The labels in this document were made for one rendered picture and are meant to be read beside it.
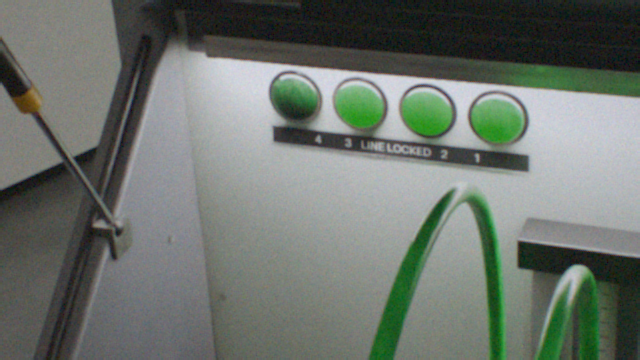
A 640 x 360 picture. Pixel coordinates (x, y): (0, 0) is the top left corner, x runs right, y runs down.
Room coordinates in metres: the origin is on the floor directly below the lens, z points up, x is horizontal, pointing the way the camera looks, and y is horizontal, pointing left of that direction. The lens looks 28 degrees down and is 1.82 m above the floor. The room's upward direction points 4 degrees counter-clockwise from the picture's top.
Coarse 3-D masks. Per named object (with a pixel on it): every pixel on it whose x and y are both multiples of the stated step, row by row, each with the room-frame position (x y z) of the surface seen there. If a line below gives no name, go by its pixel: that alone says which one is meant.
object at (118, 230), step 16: (0, 48) 0.79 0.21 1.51; (0, 64) 0.79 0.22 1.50; (16, 64) 0.80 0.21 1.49; (0, 80) 0.80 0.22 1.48; (16, 80) 0.80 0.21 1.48; (16, 96) 0.80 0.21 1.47; (32, 96) 0.81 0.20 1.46; (32, 112) 0.81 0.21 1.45; (48, 128) 0.82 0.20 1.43; (64, 160) 0.84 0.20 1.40; (80, 176) 0.85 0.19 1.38; (96, 208) 0.86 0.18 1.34; (96, 224) 0.88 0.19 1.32; (112, 224) 0.87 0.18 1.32; (128, 224) 0.89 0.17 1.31; (112, 240) 0.87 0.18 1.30; (128, 240) 0.89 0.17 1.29
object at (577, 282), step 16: (576, 272) 0.66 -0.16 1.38; (560, 288) 0.64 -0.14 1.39; (576, 288) 0.64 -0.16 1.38; (592, 288) 0.70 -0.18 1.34; (560, 304) 0.62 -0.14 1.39; (592, 304) 0.71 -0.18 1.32; (560, 320) 0.61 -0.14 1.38; (592, 320) 0.72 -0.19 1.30; (544, 336) 0.59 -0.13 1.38; (560, 336) 0.59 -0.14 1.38; (592, 336) 0.73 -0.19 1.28; (544, 352) 0.58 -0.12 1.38; (560, 352) 0.59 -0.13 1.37; (592, 352) 0.73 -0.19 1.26
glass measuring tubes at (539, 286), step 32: (544, 224) 0.87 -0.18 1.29; (576, 224) 0.87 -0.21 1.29; (544, 256) 0.84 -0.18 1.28; (576, 256) 0.83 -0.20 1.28; (608, 256) 0.83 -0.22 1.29; (544, 288) 0.85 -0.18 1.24; (608, 288) 0.85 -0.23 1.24; (544, 320) 0.85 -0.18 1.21; (576, 320) 0.84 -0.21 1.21; (608, 320) 0.85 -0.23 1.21; (576, 352) 0.84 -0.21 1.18; (608, 352) 0.85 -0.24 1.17
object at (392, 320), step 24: (456, 192) 0.69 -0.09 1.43; (480, 192) 0.74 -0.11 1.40; (432, 216) 0.65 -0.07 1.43; (480, 216) 0.76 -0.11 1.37; (432, 240) 0.63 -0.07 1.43; (480, 240) 0.79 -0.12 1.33; (408, 264) 0.61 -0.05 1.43; (408, 288) 0.59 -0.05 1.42; (384, 312) 0.58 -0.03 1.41; (504, 312) 0.81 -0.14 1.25; (384, 336) 0.57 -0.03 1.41; (504, 336) 0.81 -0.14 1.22
